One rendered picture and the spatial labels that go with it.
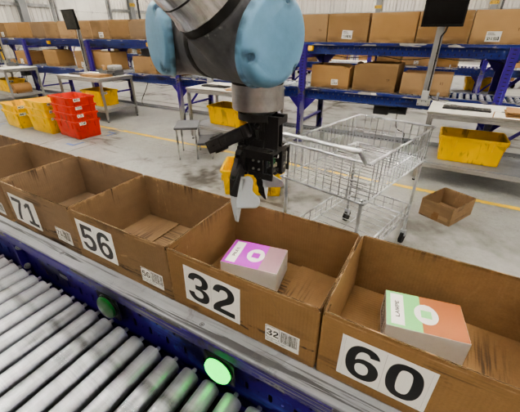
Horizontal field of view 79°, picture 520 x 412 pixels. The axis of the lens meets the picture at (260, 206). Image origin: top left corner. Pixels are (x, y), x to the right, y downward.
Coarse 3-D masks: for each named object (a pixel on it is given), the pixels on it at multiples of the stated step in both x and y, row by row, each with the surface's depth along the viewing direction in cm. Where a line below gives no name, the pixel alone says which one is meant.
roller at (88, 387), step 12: (132, 336) 89; (120, 348) 86; (132, 348) 87; (108, 360) 83; (120, 360) 83; (96, 372) 80; (108, 372) 81; (84, 384) 77; (96, 384) 78; (72, 396) 74; (84, 396) 75; (60, 408) 72; (72, 408) 73
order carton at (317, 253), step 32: (224, 224) 96; (256, 224) 97; (288, 224) 91; (320, 224) 85; (192, 256) 86; (288, 256) 96; (320, 256) 90; (256, 288) 65; (288, 288) 86; (320, 288) 86; (224, 320) 76; (256, 320) 70; (288, 320) 64; (320, 320) 60; (288, 352) 69
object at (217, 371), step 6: (210, 360) 72; (216, 360) 72; (204, 366) 74; (210, 366) 72; (216, 366) 71; (222, 366) 71; (210, 372) 73; (216, 372) 72; (222, 372) 71; (228, 372) 72; (216, 378) 73; (222, 378) 72; (228, 378) 72
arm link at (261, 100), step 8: (232, 88) 53; (240, 88) 51; (248, 88) 51; (256, 88) 51; (264, 88) 51; (272, 88) 51; (280, 88) 53; (232, 96) 54; (240, 96) 52; (248, 96) 51; (256, 96) 51; (264, 96) 51; (272, 96) 52; (280, 96) 53; (232, 104) 55; (240, 104) 53; (248, 104) 52; (256, 104) 52; (264, 104) 52; (272, 104) 52; (280, 104) 54; (248, 112) 53; (256, 112) 52; (264, 112) 52; (272, 112) 53
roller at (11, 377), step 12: (96, 312) 99; (72, 324) 93; (84, 324) 94; (60, 336) 89; (72, 336) 91; (36, 348) 86; (48, 348) 86; (60, 348) 88; (24, 360) 82; (36, 360) 84; (12, 372) 80; (24, 372) 81; (0, 384) 77; (12, 384) 79; (0, 396) 77
